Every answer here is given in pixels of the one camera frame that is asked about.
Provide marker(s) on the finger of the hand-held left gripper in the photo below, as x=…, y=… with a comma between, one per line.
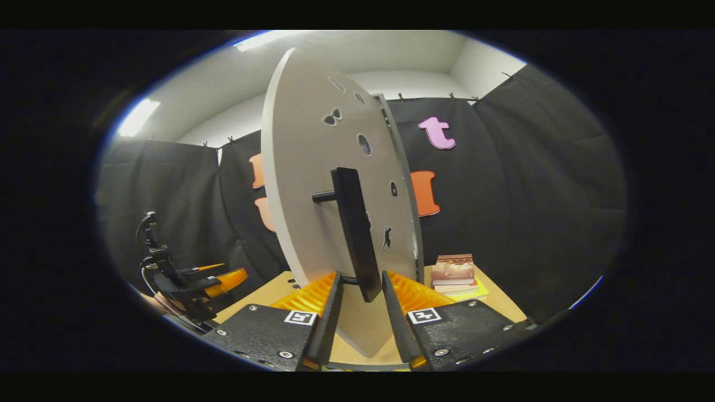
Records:
x=226, y=280
x=195, y=271

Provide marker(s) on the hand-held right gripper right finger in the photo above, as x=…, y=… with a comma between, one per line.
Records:
x=399, y=324

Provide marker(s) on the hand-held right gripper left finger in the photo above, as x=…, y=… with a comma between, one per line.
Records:
x=329, y=324

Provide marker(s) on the grey cabinet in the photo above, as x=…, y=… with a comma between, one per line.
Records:
x=410, y=223

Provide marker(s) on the white cabinet door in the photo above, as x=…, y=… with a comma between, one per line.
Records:
x=301, y=167

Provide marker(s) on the stack of books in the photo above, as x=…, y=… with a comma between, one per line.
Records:
x=453, y=271

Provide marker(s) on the black backdrop cloth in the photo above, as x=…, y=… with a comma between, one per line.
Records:
x=530, y=195

